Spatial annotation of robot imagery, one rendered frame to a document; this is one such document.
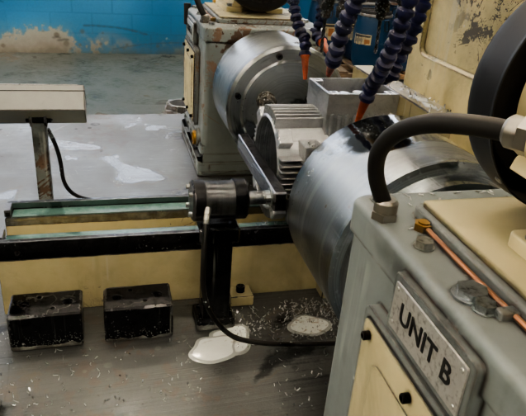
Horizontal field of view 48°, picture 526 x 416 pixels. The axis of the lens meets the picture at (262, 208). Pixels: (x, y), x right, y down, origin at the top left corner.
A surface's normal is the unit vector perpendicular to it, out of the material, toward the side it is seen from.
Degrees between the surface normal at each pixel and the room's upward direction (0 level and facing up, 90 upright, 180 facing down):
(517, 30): 61
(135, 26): 90
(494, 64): 74
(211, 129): 90
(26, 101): 52
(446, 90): 90
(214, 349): 0
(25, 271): 90
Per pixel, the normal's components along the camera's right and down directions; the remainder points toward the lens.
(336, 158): -0.66, -0.58
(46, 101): 0.23, -0.20
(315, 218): -0.93, -0.16
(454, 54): -0.97, 0.04
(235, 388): 0.07, -0.89
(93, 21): 0.27, 0.44
